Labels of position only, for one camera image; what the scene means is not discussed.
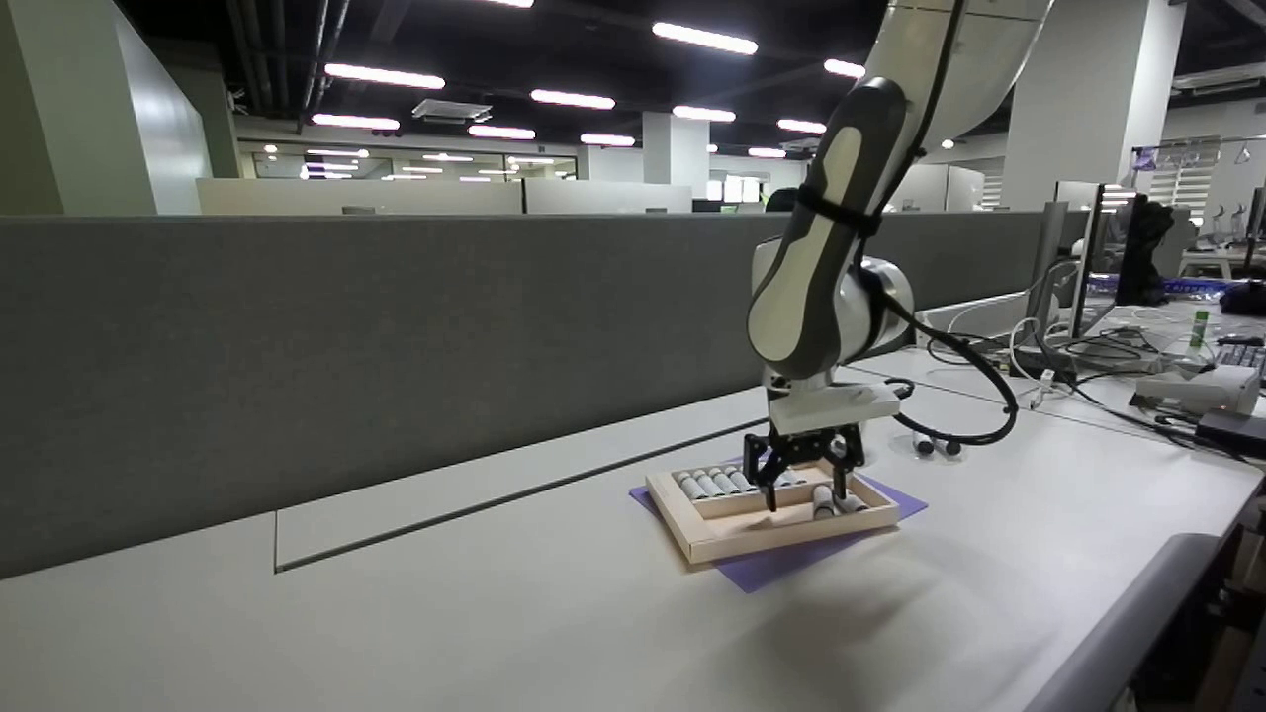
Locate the grey felt desk divider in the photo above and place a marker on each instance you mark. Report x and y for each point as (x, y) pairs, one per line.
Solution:
(329, 357)

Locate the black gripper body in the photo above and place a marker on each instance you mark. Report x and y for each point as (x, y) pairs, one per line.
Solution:
(812, 442)

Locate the purple paper mat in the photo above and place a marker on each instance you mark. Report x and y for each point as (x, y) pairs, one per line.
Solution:
(793, 562)

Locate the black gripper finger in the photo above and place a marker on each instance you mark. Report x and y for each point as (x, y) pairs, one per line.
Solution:
(850, 469)
(760, 477)

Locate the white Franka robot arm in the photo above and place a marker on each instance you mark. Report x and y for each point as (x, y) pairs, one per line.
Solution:
(846, 200)

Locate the white box device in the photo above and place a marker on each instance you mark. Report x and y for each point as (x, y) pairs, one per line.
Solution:
(1202, 392)

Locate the black flat device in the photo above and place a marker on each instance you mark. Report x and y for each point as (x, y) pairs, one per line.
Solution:
(1234, 434)

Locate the silver computer monitor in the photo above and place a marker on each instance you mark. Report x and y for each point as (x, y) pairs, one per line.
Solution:
(1063, 250)

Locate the dark keyboard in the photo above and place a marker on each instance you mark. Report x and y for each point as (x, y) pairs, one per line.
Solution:
(1243, 353)

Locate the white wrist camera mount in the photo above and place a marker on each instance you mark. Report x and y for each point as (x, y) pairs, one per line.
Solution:
(834, 402)

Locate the white office partition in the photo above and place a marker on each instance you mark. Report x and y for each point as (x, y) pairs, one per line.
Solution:
(396, 196)

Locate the white bottle green label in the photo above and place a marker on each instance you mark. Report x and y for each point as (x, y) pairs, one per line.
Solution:
(1202, 333)

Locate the ceiling air conditioner unit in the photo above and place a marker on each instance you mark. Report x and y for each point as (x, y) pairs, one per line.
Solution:
(453, 113)

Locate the wooden compartment tray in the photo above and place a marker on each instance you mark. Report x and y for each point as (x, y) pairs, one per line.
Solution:
(738, 536)

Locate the small white bottle dark cap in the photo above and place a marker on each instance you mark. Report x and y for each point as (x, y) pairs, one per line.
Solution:
(823, 506)
(743, 477)
(729, 477)
(684, 486)
(706, 479)
(719, 479)
(694, 479)

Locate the white ceiling light strip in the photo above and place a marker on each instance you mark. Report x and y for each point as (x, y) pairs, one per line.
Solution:
(573, 100)
(706, 113)
(502, 131)
(706, 39)
(606, 140)
(358, 123)
(800, 123)
(846, 68)
(384, 78)

